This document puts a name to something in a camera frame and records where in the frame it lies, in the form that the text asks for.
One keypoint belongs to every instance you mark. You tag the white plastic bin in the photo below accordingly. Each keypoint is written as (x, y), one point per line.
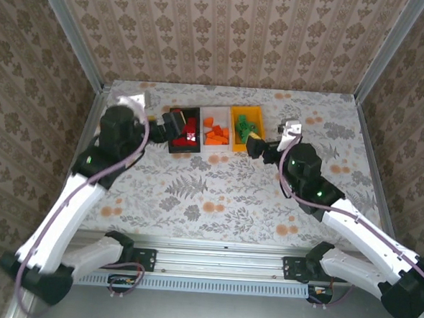
(218, 112)

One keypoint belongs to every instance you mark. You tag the black plastic bin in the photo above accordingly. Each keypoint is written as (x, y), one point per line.
(183, 150)

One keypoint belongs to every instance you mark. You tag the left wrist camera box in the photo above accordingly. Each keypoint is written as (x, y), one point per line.
(133, 100)

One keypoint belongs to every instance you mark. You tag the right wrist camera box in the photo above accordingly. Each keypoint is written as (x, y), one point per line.
(293, 128)

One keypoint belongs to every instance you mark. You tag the black connector box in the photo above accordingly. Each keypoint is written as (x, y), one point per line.
(121, 282)
(320, 294)

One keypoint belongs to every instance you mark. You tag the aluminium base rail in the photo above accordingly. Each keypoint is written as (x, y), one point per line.
(220, 260)

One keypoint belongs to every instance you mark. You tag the yellow plastic bin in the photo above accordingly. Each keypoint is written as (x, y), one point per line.
(252, 112)

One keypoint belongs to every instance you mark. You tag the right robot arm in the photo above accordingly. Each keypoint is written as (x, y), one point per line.
(358, 233)

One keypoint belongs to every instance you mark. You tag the aluminium frame post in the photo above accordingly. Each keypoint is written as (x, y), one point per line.
(74, 37)
(386, 50)

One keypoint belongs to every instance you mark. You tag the orange lego brick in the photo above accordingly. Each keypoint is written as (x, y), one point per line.
(216, 142)
(208, 122)
(210, 133)
(226, 133)
(217, 131)

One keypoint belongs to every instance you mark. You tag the grey metal sheet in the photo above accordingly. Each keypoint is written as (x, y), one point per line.
(224, 314)

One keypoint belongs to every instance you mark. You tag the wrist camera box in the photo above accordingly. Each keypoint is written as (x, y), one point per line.
(293, 128)
(133, 100)

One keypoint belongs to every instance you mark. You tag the aluminium side rail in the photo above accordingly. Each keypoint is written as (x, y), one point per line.
(99, 99)
(368, 139)

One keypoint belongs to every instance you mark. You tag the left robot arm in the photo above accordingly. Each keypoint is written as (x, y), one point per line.
(64, 222)

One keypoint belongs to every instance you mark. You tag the green lego brick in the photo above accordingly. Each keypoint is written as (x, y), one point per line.
(241, 119)
(250, 125)
(240, 130)
(248, 133)

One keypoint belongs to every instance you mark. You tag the floral table cover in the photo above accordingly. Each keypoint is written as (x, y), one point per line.
(165, 222)

